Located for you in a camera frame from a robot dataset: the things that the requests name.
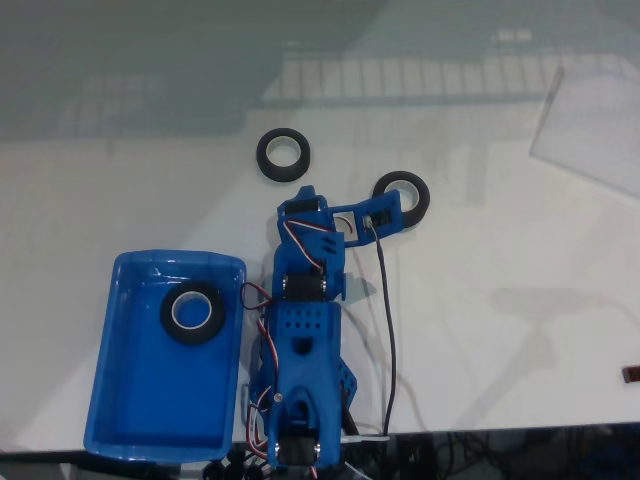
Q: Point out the black tape roll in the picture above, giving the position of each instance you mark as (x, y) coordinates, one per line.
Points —
(420, 200)
(169, 325)
(267, 165)

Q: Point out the blue plastic bin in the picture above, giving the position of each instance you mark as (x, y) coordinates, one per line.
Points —
(160, 400)

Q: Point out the clear plastic sheet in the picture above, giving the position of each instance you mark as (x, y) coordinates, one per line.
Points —
(590, 125)

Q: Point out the small dark brown block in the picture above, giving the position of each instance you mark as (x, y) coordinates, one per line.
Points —
(631, 375)

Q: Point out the blue gripper camera mount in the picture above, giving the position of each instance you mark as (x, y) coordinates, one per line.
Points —
(395, 210)

